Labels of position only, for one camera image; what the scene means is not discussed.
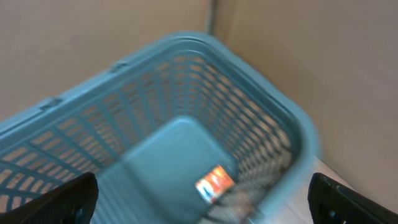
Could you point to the grey plastic basket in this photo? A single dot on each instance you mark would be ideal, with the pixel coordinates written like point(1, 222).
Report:
point(154, 124)

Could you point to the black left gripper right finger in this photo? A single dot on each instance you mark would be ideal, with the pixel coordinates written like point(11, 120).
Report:
point(331, 202)

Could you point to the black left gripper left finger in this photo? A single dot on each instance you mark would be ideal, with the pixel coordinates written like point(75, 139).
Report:
point(71, 203)

